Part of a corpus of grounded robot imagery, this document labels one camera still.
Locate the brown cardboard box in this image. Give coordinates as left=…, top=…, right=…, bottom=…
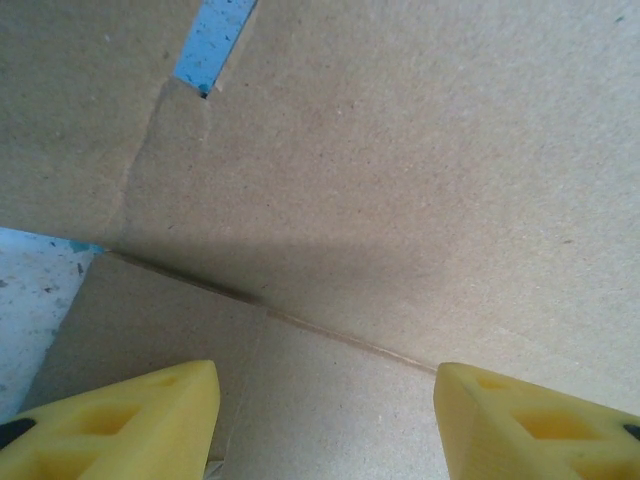
left=0, top=0, right=640, bottom=480

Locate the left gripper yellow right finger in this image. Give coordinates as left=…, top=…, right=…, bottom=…
left=433, top=362, right=640, bottom=480

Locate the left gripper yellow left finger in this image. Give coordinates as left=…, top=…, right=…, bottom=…
left=0, top=359, right=222, bottom=480

